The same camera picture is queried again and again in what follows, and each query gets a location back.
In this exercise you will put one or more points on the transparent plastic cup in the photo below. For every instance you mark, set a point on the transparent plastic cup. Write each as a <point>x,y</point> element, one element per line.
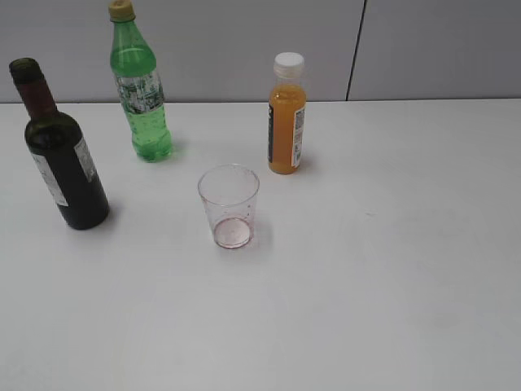
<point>228,193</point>

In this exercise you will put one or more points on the dark red wine bottle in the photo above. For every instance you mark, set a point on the dark red wine bottle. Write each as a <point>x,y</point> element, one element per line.
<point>59,149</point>

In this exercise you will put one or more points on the orange juice bottle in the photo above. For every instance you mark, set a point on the orange juice bottle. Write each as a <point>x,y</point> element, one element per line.
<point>287,102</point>

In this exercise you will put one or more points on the green soda bottle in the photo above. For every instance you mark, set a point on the green soda bottle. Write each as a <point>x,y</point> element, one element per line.
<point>138,84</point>

